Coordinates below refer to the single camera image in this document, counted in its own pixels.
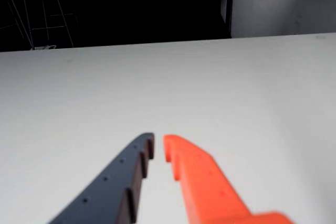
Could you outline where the dark slate gripper finger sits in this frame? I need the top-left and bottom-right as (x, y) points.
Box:
(48, 132), (155, 224)

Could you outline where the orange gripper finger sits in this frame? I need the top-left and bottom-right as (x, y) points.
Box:
(162, 134), (295, 224)

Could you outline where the metal wire frame rack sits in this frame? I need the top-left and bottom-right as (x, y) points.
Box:
(0, 0), (78, 51)

